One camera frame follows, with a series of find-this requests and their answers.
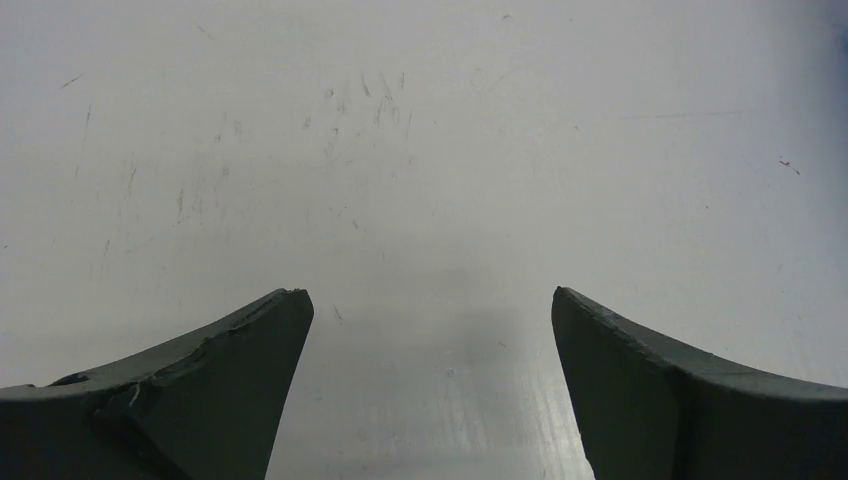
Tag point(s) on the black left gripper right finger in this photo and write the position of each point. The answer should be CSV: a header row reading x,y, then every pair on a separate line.
x,y
648,406

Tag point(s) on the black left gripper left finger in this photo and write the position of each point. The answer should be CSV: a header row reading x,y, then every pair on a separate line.
x,y
204,405

